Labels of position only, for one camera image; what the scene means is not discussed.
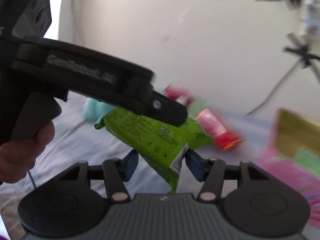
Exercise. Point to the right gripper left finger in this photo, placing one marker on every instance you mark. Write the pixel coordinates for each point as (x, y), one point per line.
(116, 173)

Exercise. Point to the pink gold tin box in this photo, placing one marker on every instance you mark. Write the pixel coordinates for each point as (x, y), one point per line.
(292, 156)

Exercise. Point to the white power strip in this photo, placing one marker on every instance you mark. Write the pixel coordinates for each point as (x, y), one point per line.
(308, 18)

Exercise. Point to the black tape cross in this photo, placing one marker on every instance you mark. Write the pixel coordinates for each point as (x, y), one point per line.
(301, 50)

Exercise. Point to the green snack packet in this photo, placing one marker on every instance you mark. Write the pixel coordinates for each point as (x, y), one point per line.
(161, 145)

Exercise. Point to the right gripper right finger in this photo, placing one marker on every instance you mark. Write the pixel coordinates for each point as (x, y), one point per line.
(209, 171)

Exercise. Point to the teal soft pouch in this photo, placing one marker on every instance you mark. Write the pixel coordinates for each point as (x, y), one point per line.
(94, 110)

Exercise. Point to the pink red snack packet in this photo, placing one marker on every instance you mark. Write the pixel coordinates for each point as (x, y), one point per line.
(224, 138)

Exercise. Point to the person's left hand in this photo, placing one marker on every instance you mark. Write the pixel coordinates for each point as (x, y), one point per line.
(18, 157)

